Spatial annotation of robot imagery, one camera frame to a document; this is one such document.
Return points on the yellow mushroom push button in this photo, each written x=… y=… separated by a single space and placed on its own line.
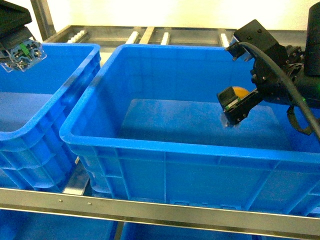
x=229 y=99

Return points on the large blue crate centre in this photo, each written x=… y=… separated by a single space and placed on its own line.
x=149 y=128

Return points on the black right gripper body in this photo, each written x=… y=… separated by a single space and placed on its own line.
x=269 y=83

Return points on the blue crate lower shelf left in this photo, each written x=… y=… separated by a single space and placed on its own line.
x=18 y=225

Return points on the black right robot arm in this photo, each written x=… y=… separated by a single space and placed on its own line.
x=309 y=83

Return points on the red mushroom push button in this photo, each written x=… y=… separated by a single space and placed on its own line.
x=23 y=56

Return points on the blue crate shelf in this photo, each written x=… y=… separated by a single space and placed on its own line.
x=137 y=231
x=18 y=225

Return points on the large blue crate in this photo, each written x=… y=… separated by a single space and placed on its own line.
x=149 y=128
x=34 y=104

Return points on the large blue crate left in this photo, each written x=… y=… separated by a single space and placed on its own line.
x=34 y=104

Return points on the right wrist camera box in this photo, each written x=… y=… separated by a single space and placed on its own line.
x=253 y=33

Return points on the metal shelf rack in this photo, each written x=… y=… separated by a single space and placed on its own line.
x=78 y=198

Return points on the blue crate lower shelf right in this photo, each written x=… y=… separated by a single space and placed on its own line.
x=137 y=231

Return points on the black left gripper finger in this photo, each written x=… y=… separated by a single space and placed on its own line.
x=13 y=29

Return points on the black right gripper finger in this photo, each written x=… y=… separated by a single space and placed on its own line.
x=249 y=102

